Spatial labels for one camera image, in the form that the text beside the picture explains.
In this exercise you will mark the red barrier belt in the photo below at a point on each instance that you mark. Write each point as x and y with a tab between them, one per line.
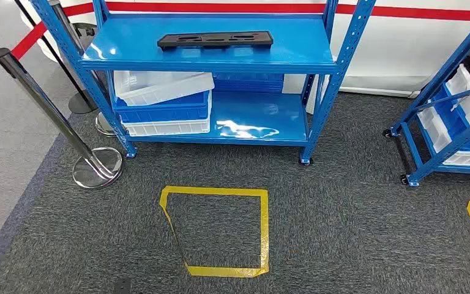
421	13
28	40

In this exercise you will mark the black stanchion post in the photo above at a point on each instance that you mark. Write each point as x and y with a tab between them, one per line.
81	104

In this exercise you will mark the blue metal shelf rack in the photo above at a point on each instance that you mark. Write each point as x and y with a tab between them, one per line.
437	158
218	57

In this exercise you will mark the chrome stanchion post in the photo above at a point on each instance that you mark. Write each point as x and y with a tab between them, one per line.
104	123
36	95

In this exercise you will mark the black plastic plate holder part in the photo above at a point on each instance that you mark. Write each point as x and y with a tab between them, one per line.
170	42

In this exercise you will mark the translucent white plastic bin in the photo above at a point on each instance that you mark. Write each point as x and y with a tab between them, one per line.
158	91

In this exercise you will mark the blue ribbed plastic crate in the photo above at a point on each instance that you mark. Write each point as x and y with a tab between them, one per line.
247	83

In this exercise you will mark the white car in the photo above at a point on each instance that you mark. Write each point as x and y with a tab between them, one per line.
381	52

